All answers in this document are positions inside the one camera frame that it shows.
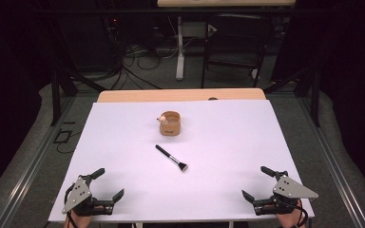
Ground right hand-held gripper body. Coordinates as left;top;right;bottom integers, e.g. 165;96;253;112
252;170;319;217

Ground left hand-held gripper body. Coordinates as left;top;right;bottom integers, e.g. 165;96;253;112
61;174;115;219

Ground black makeup brush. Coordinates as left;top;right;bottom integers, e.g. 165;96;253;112
154;143;190;174

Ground person's left hand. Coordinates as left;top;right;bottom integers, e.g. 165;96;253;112
63;212;93;228

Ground person's right hand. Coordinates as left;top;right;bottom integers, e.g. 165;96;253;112
275;200;307;228

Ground white table cover board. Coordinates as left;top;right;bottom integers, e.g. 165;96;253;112
48;99;316;223

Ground round wooden cup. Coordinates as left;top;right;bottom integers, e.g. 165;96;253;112
156;110;183;138

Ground light wooden table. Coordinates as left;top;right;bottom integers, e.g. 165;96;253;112
96;87;267;104

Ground black chair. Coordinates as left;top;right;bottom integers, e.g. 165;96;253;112
200;13;276;89

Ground white desk leg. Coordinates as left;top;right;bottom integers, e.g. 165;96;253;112
175;16;185;81

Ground left hand-held gripper black cable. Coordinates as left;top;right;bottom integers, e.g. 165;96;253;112
63;184;81;228

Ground hand-held gripper black cable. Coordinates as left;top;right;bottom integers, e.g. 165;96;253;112
284;199;310;228
63;184;81;228

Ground right hand-held gripper black cable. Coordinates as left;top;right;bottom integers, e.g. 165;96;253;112
284;199;310;228

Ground metal floor rail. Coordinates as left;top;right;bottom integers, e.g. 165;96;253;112
0;94;77;228
298;94;365;228

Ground black floor socket frame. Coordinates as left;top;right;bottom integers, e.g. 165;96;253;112
52;128;73;144

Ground black metal frame stand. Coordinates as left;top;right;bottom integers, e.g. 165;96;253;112
49;66;107;127
263;66;321;128

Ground bundle of floor cables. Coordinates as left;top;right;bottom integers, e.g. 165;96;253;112
106;42;179;91

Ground black horizontal frame bar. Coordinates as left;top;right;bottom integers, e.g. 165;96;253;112
37;7;331;15

